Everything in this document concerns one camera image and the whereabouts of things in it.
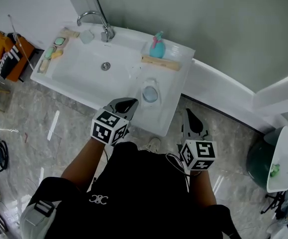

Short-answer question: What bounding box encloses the person's black shirt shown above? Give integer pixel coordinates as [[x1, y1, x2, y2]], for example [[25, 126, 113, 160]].
[[38, 140, 241, 239]]

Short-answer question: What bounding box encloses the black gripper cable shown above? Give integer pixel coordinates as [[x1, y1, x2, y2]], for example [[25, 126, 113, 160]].
[[165, 153, 192, 176]]

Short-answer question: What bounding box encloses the clear plastic lid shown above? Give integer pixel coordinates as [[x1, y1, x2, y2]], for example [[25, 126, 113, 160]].
[[80, 29, 95, 45]]

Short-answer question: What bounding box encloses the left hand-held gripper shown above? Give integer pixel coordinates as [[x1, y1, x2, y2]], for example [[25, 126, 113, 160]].
[[91, 97, 139, 146]]

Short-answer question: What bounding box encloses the short wooden block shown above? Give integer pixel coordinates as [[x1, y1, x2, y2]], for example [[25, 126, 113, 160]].
[[60, 27, 81, 39]]

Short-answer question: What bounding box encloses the white sink vanity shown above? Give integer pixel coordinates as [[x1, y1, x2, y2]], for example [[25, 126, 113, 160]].
[[30, 23, 196, 137]]

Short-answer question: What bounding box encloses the white plastic bowl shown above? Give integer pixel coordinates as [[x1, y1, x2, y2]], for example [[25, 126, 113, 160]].
[[140, 77, 163, 108]]

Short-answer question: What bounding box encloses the teal dispenser bottle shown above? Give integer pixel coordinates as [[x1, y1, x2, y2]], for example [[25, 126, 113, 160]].
[[149, 30, 166, 59]]

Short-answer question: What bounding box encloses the chrome faucet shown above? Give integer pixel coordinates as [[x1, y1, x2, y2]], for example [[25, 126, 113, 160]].
[[77, 10, 115, 42]]

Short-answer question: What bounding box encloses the person's white shoe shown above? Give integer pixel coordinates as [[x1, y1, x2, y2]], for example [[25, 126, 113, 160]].
[[146, 137, 162, 153]]

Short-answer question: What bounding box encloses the black white striped cloth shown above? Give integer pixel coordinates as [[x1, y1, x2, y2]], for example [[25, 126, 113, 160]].
[[0, 46, 22, 79]]

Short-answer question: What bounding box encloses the long wooden holder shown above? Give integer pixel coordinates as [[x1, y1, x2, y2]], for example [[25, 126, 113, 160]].
[[141, 54, 182, 72]]

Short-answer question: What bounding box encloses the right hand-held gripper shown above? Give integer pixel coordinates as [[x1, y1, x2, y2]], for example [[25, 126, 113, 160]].
[[180, 108, 218, 171]]

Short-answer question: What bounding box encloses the black tripod stand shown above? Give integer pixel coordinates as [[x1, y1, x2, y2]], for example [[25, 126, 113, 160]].
[[260, 192, 284, 215]]

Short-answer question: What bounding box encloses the white window ledge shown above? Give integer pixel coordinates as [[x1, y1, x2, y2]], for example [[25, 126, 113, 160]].
[[181, 58, 284, 134]]

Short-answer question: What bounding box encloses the person's right forearm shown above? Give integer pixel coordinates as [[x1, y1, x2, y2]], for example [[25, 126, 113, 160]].
[[189, 169, 218, 207]]

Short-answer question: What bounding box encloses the person's left forearm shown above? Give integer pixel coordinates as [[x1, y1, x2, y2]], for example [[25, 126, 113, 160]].
[[60, 136, 110, 193]]

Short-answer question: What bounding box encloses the thin white pole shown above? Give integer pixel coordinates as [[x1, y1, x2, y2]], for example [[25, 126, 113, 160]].
[[7, 14, 34, 71]]

